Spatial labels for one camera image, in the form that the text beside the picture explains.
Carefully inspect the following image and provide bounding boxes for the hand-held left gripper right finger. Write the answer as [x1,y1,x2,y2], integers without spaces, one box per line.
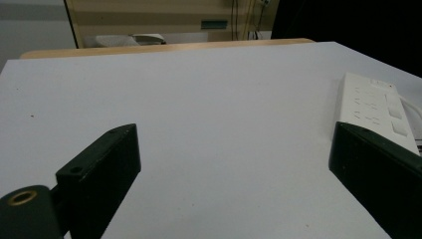
[327,120,422,239]

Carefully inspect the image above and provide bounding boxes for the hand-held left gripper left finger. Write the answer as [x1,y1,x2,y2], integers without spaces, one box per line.
[55,122,142,239]

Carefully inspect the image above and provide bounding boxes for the white power strip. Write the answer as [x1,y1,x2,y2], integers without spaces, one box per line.
[334,72,421,156]

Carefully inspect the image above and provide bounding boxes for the beige wooden cabinet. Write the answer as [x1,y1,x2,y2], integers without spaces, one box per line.
[64,0,281,50]

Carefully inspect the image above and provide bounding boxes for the white power strip cable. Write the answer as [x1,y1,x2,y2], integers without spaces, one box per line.
[398,95,422,121]

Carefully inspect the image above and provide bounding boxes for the hanging cables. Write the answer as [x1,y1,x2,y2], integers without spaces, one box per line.
[230,0,271,41]

